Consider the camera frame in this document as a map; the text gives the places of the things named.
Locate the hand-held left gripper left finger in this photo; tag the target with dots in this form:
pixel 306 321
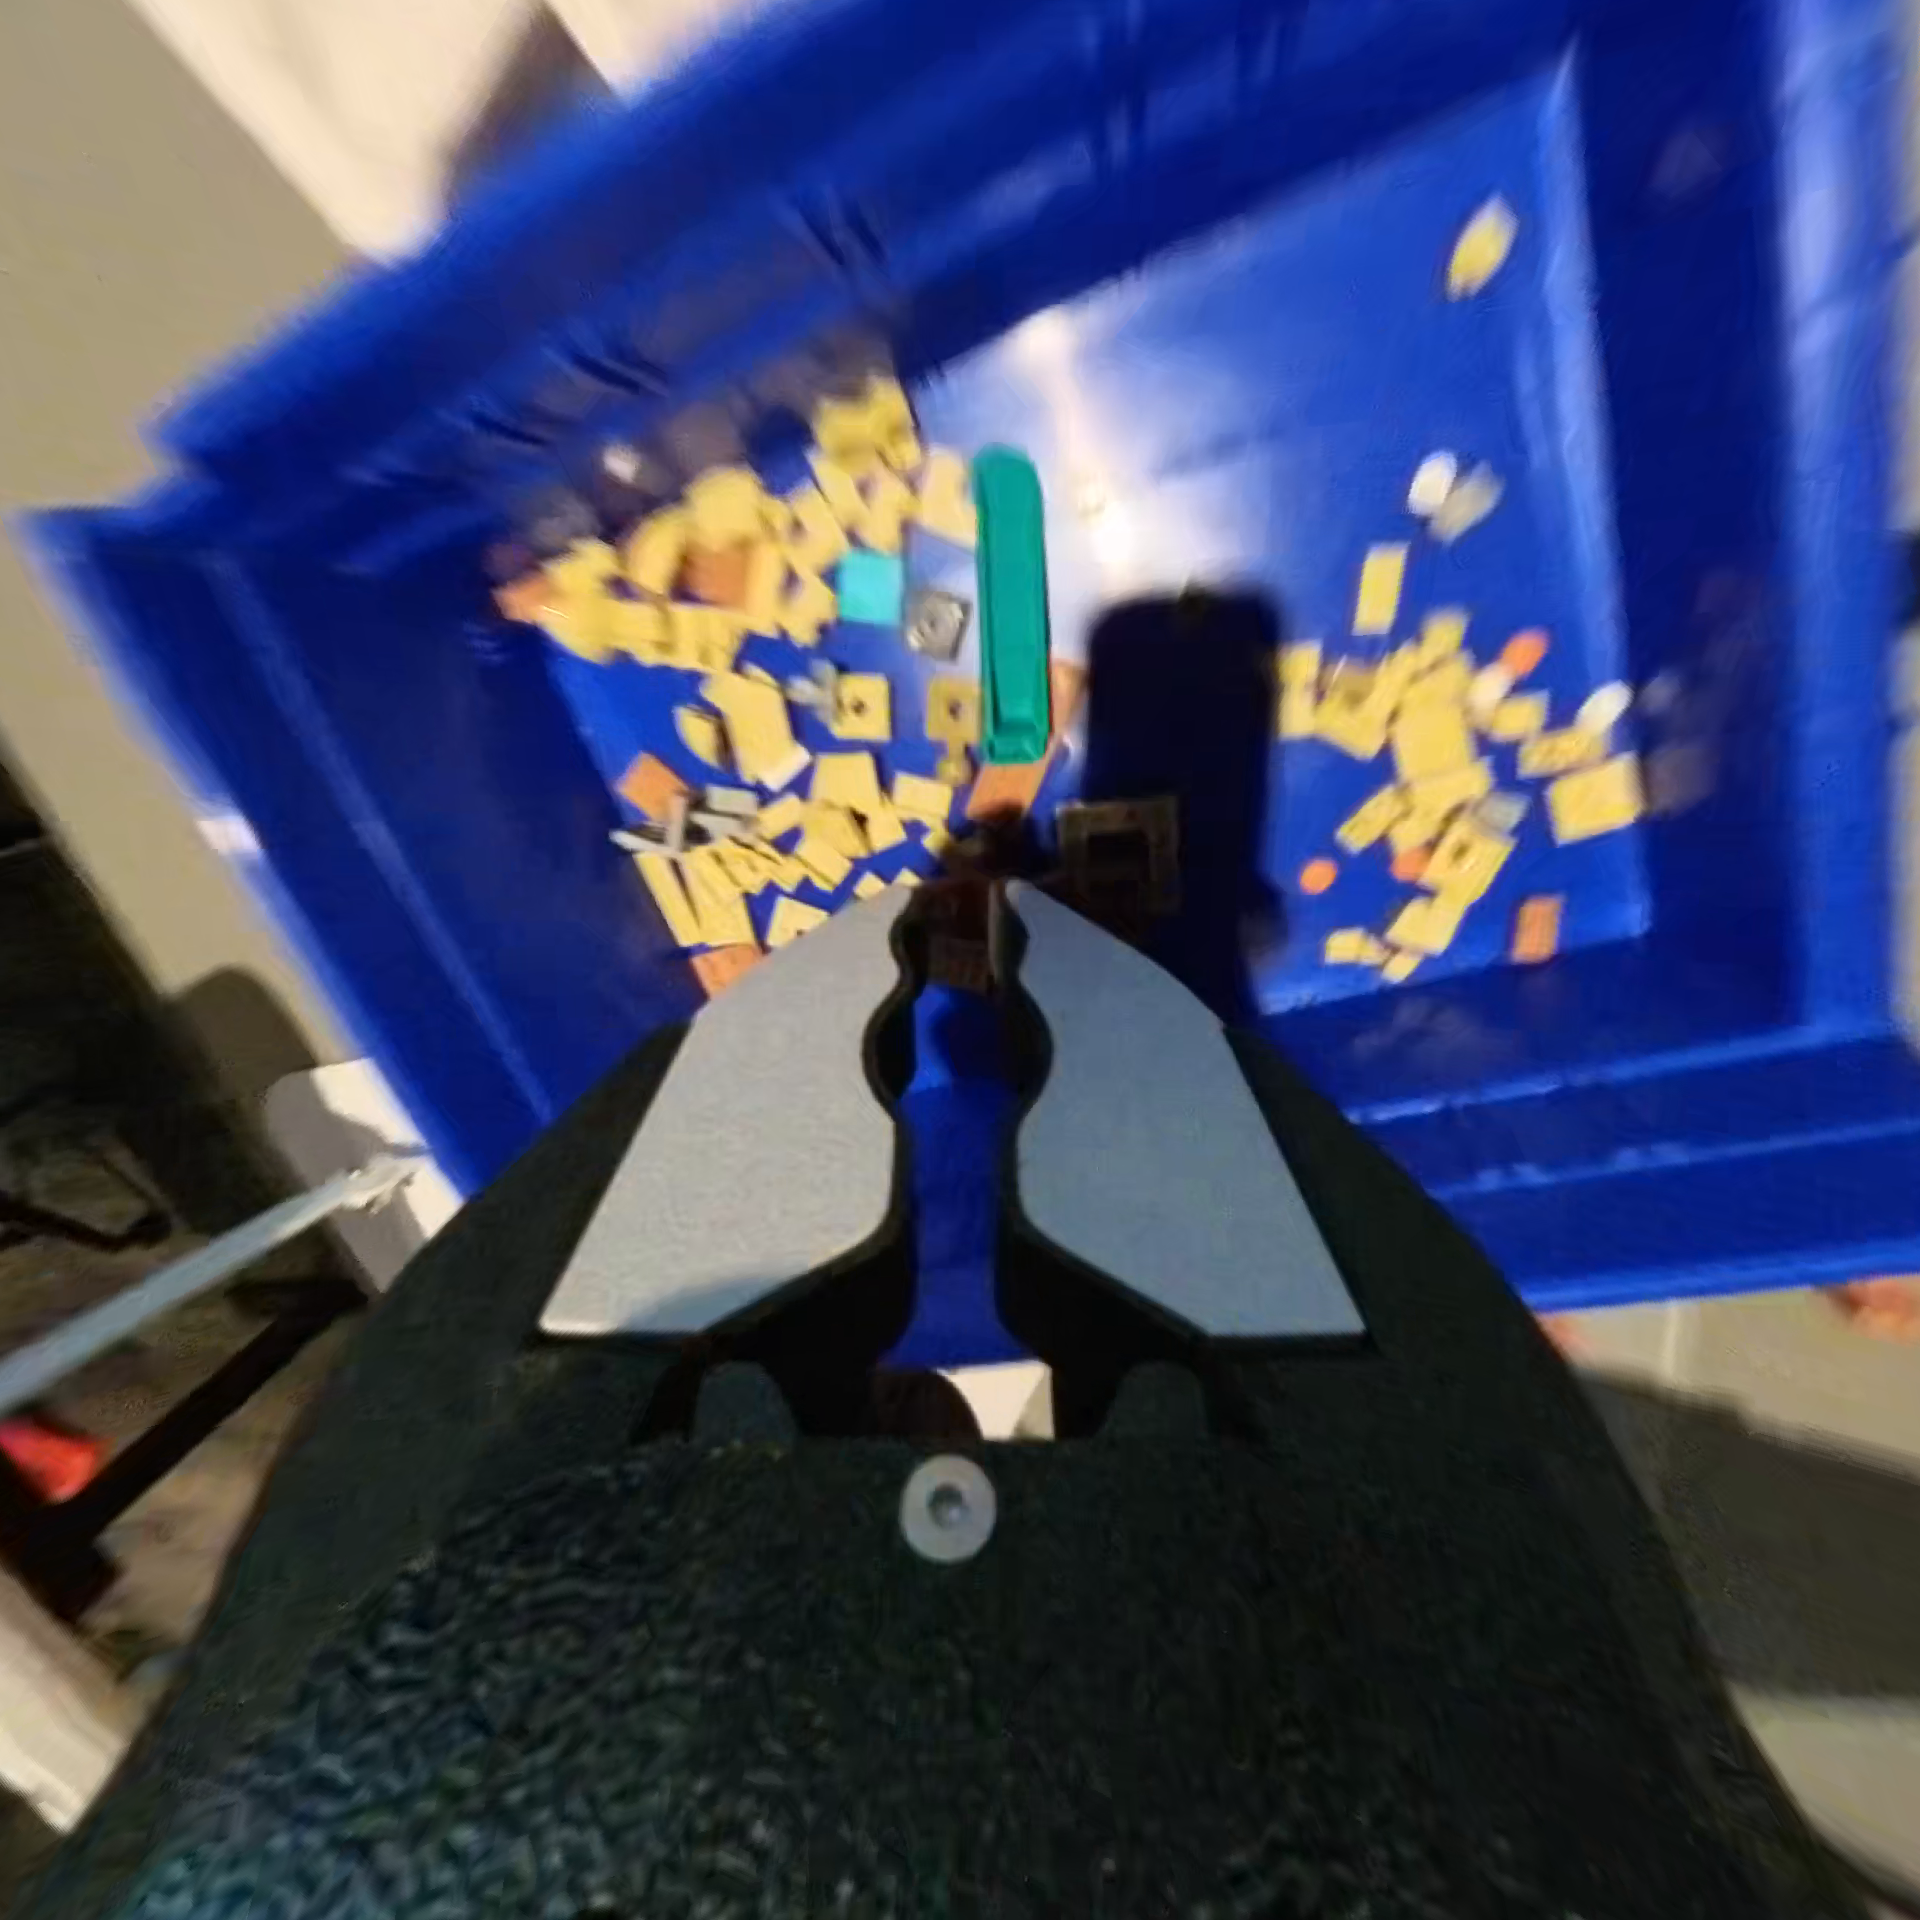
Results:
pixel 733 1170

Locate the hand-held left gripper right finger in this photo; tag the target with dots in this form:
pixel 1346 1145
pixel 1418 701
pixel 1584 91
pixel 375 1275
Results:
pixel 1170 1170

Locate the pile of small bricks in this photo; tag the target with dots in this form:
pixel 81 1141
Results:
pixel 749 599

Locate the blue plastic bin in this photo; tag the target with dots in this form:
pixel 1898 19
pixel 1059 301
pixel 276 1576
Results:
pixel 1276 450

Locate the grey desk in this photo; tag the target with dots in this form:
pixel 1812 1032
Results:
pixel 90 299

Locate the teal brick separator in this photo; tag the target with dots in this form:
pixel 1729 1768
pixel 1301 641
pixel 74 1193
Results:
pixel 1008 599

